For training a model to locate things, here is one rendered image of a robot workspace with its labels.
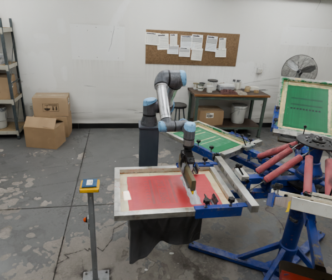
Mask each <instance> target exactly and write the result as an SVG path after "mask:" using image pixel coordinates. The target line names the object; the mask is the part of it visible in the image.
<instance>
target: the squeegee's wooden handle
mask: <svg viewBox="0 0 332 280"><path fill-rule="evenodd" d="M180 160H181V157H180V154H179V163H180ZM185 164H186V166H185V167H184V169H185V170H184V175H185V177H186V179H187V182H188V184H189V186H190V191H195V188H196V180H195V178H194V176H193V174H192V171H191V169H190V167H189V165H188V164H187V163H185Z"/></svg>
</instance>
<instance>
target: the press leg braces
mask: <svg viewBox="0 0 332 280"><path fill-rule="evenodd" d="M278 248H279V242H275V243H272V244H269V245H267V246H264V247H260V248H257V249H254V250H252V251H249V252H246V253H243V254H235V259H236V260H239V261H242V262H245V263H247V259H248V258H251V257H254V256H257V255H260V254H263V253H266V252H270V251H273V250H275V249H278ZM305 253H306V252H305V251H304V250H302V249H301V248H299V246H298V251H297V253H296V255H297V256H299V257H300V259H301V260H302V261H303V262H304V263H305V264H306V266H307V267H308V268H313V266H312V263H311V261H310V260H309V259H308V258H307V256H306V255H305ZM285 254H286V250H284V249H281V250H280V252H279V253H278V255H277V257H276V259H275V260H274V262H273V264H272V265H271V267H270V268H269V270H268V271H267V273H266V275H265V276H264V278H263V279H262V280H270V279H271V278H272V276H273V274H274V273H275V271H276V269H277V268H278V266H279V262H280V261H282V260H283V258H284V256H285Z"/></svg>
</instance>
